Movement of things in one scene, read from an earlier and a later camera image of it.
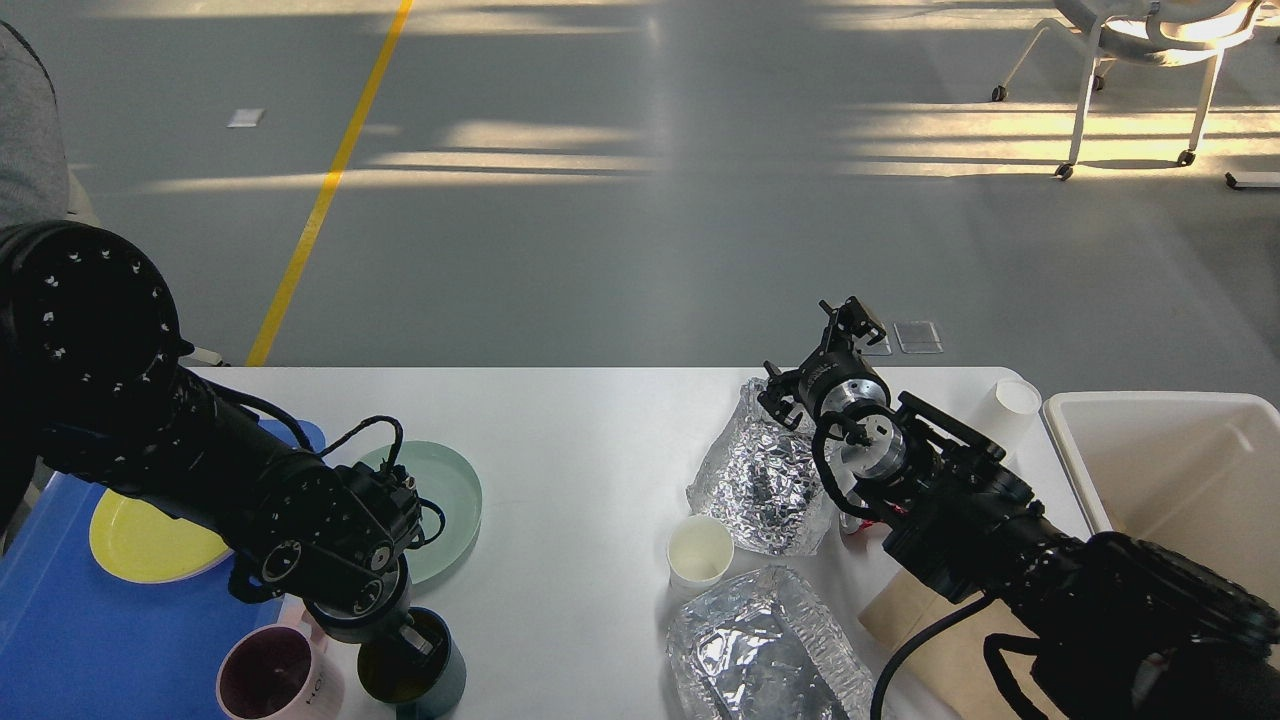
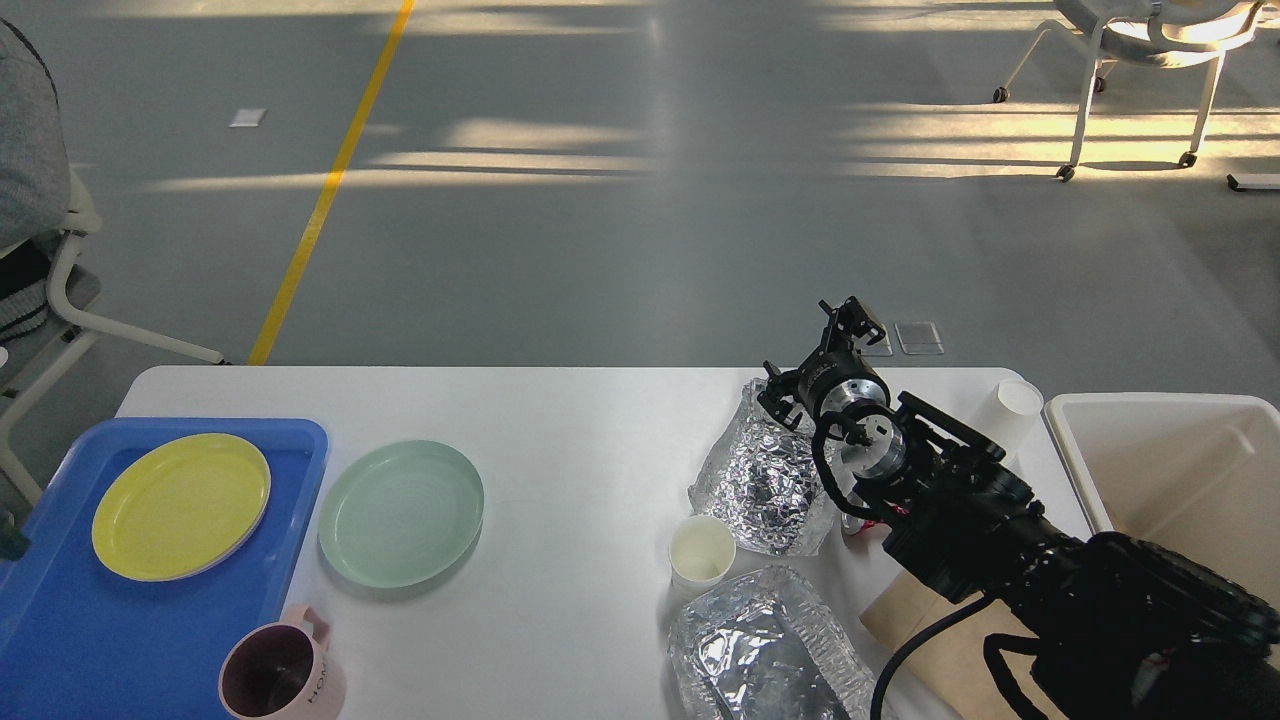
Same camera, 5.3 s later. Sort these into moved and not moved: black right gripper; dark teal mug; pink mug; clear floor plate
Moved: dark teal mug
Not moved: clear floor plate; pink mug; black right gripper
